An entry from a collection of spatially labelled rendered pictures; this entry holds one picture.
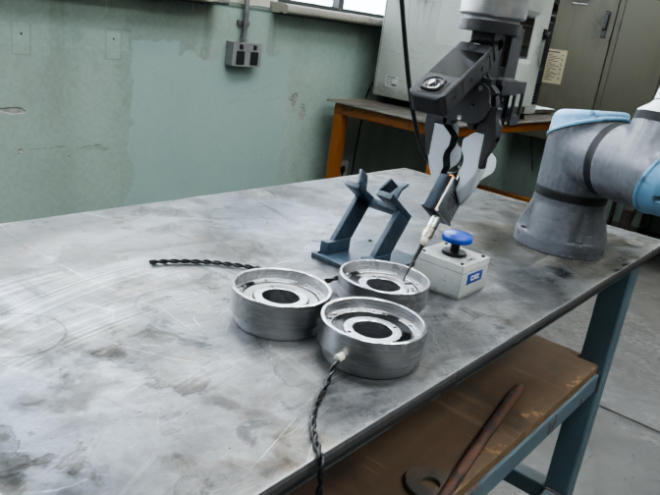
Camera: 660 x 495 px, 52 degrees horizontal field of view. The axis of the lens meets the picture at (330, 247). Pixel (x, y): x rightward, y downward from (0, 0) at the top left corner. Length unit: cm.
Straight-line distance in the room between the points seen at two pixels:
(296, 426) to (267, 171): 245
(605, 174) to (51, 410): 81
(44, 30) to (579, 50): 327
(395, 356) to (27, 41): 180
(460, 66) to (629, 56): 375
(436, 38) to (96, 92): 145
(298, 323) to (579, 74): 402
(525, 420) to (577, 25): 368
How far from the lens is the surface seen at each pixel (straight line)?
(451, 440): 105
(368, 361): 62
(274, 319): 66
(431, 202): 81
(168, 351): 65
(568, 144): 112
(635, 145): 105
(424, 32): 308
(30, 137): 228
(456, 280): 85
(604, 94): 453
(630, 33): 451
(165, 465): 51
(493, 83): 80
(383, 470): 95
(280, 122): 295
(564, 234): 113
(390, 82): 316
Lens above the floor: 111
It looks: 18 degrees down
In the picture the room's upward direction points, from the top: 8 degrees clockwise
